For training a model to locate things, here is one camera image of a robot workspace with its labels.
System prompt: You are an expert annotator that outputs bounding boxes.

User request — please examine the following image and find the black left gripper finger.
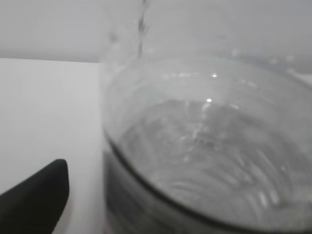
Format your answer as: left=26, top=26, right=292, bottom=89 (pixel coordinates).
left=0, top=159, right=69, bottom=234

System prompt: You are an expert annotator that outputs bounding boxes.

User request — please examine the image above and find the clear plastic water bottle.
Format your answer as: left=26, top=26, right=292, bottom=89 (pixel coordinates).
left=101, top=0, right=312, bottom=234

